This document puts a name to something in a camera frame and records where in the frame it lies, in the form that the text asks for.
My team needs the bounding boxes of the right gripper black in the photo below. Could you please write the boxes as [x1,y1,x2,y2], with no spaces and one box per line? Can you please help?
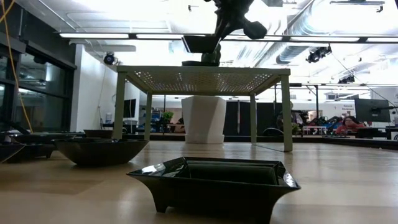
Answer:
[214,0,254,40]

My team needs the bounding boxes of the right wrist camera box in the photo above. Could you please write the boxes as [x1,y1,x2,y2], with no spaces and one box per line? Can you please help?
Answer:
[238,20,268,40]

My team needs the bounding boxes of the green cactus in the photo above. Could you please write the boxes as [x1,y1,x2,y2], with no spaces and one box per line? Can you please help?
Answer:
[200,43,222,67]

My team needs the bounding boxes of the person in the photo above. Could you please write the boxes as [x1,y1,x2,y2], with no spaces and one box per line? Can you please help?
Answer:
[335,115,367,135]

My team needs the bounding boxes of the white hexagonal plant pot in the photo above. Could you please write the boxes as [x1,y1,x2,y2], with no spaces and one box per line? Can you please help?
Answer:
[181,95,228,144]

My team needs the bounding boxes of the black leaf shaped plate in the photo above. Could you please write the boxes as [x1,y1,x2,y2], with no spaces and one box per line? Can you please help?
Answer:
[52,138,150,167]
[6,133,78,160]

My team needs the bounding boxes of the green perforated metal stand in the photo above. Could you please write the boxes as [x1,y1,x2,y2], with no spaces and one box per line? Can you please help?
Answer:
[112,64,294,153]

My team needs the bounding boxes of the black ceiling spotlight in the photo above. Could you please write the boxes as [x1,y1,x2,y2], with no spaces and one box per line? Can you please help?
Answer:
[338,74,356,85]
[103,52,116,66]
[305,45,333,64]

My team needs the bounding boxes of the black wall screen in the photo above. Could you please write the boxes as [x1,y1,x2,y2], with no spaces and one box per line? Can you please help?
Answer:
[123,98,137,119]

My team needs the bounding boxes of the overhead LED light bar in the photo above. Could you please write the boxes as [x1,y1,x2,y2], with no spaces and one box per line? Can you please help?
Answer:
[58,30,398,44]

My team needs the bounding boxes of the yellow cable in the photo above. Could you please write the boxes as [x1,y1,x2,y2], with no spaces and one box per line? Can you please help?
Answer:
[0,0,34,133]

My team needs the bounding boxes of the black wavy square plate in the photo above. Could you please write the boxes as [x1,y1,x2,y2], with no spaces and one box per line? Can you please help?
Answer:
[182,60,220,67]

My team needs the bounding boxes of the small black square plate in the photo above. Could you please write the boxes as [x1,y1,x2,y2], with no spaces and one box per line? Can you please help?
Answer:
[182,34,222,54]
[126,156,302,223]

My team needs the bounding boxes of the black computer monitor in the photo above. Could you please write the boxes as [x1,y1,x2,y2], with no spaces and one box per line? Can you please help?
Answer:
[354,98,392,123]

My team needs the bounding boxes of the green potted plant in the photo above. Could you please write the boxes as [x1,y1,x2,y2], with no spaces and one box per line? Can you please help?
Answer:
[161,111,175,125]

